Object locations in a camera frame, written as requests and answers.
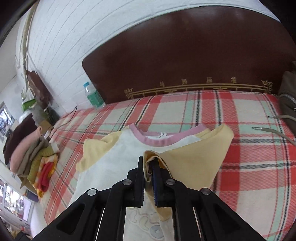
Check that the green plant leaves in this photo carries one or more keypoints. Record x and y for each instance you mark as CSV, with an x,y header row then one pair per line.
x,y
28,104

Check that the dark brown wooden headboard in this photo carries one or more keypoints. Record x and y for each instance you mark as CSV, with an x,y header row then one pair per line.
x,y
205,48

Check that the green folded garment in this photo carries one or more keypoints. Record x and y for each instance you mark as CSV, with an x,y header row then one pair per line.
x,y
35,164

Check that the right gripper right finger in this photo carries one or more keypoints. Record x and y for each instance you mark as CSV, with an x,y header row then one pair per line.
x,y
198,214

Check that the red yellow folded cloth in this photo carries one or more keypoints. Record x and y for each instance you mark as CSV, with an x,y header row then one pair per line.
x,y
46,169

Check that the white yellow pink shirt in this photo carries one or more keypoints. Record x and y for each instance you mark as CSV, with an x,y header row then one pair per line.
x,y
192,157

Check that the grey olive folded garment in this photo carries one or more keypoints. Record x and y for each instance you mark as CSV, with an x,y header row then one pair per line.
x,y
26,163

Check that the brown hanging tote bag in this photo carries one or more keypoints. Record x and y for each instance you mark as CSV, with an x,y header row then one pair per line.
x,y
40,91

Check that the clear plastic water bottle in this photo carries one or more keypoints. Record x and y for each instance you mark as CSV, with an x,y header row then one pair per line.
x,y
93,95

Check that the pink folded garment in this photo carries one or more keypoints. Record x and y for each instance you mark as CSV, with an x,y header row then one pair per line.
x,y
22,147

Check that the red plaid bed sheet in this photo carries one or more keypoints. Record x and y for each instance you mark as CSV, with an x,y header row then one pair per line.
x,y
231,142

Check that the brown drawstring hoodie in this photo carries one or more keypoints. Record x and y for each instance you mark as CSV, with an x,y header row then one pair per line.
x,y
286,100

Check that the dark brown folded garment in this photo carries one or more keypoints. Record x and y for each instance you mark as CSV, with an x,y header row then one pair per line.
x,y
26,127

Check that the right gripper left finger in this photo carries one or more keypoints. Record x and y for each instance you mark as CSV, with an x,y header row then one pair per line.
x,y
99,215

